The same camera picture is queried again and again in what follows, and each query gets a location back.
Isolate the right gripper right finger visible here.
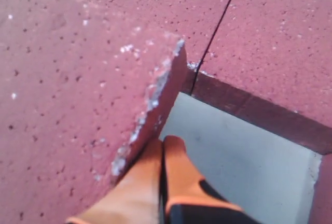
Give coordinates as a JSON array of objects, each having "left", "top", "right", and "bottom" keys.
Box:
[{"left": 163, "top": 135, "right": 243, "bottom": 223}]

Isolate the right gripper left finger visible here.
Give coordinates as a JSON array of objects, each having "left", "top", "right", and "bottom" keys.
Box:
[{"left": 66, "top": 139, "right": 162, "bottom": 224}]

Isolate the red brick once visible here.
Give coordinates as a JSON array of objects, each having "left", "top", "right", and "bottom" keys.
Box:
[{"left": 1, "top": 0, "right": 186, "bottom": 223}]

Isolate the red brick back right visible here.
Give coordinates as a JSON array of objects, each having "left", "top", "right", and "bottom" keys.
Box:
[{"left": 308, "top": 154, "right": 332, "bottom": 224}]

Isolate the red brick second row right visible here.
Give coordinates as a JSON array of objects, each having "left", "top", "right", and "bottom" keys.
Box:
[{"left": 192, "top": 0, "right": 331, "bottom": 155}]

